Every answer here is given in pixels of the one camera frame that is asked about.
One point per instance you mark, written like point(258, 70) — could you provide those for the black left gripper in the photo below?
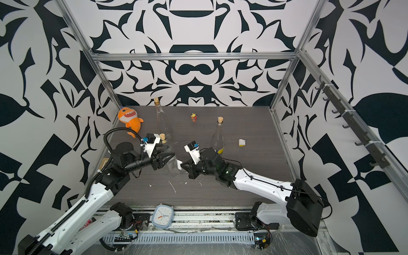
point(160, 161)

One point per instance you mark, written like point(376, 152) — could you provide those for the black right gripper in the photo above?
point(189, 168)

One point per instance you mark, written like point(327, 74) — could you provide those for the small clear bottle with cork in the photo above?
point(172, 171)

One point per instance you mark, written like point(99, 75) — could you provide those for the clear glass bottle with cork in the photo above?
point(163, 121)

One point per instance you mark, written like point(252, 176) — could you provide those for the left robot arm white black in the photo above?
point(70, 235)

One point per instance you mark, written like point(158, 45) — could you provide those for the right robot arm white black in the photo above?
point(299, 205)

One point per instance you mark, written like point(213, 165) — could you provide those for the tall clear bottle yellow label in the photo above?
point(217, 141)

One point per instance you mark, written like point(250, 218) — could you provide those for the small red yellow toy figure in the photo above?
point(193, 117)

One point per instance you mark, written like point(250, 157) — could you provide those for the orange shark plush toy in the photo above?
point(130, 118)

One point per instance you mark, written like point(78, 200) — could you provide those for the light blue alarm clock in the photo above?
point(163, 216)

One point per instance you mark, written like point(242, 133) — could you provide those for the green circuit board right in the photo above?
point(263, 242)

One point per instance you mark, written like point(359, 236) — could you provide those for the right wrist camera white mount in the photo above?
point(194, 151)

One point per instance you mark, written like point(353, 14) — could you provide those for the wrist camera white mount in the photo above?
point(151, 142)
point(194, 151)

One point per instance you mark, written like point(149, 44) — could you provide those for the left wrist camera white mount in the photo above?
point(151, 142)

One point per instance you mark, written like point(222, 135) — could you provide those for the wooden picture frame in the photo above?
point(104, 165)

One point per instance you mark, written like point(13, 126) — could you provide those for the white slotted cable duct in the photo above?
point(184, 238)

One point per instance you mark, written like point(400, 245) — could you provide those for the circuit board with wires left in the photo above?
point(127, 236)

